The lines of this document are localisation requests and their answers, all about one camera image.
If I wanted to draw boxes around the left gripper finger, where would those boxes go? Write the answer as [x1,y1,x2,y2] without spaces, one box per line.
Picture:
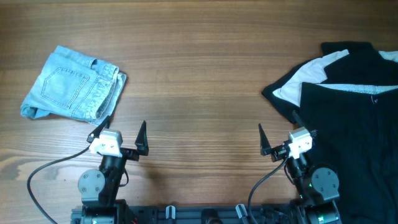
[86,115,111,143]
[134,121,149,156]

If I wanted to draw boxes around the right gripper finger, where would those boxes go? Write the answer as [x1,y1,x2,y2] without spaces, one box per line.
[258,123,272,156]
[292,110,305,128]

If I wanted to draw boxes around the black shorts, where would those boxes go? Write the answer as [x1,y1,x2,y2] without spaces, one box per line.
[299,83,397,223]

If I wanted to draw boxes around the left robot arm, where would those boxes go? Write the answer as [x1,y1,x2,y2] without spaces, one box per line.
[71,116,149,224]

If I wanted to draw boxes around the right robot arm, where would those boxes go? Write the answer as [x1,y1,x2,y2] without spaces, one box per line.
[249,111,342,224]

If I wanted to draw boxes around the black and white clothes pile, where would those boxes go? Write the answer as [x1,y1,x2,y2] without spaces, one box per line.
[261,41,397,124]

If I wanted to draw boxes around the folded light blue denim shorts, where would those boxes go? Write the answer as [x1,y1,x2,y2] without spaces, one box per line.
[21,45,127,126]

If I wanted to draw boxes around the left black cable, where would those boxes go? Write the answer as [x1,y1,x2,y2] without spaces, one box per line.
[26,144,91,224]

